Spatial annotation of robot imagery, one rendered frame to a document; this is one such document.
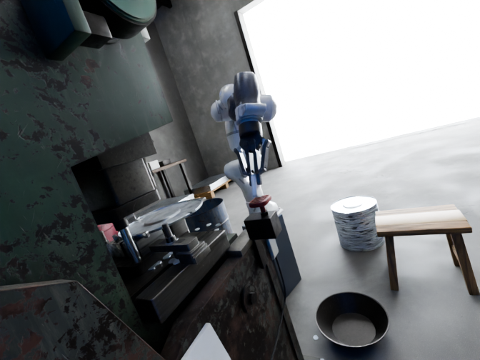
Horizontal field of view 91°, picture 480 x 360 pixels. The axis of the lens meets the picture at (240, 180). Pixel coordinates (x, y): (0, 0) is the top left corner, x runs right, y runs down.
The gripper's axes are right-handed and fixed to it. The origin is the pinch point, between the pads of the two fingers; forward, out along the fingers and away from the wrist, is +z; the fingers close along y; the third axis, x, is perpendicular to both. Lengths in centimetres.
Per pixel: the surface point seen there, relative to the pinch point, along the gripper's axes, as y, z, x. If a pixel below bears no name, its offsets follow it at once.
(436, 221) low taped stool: -51, 18, -74
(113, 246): 37.1, 14.2, 23.1
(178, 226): 28.1, 9.9, 5.7
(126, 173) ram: 25.8, -5.1, 26.5
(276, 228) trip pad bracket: -3.0, 13.7, -5.0
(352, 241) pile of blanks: -10, 29, -112
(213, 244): 10.6, 16.3, 9.4
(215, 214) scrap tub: 85, 1, -89
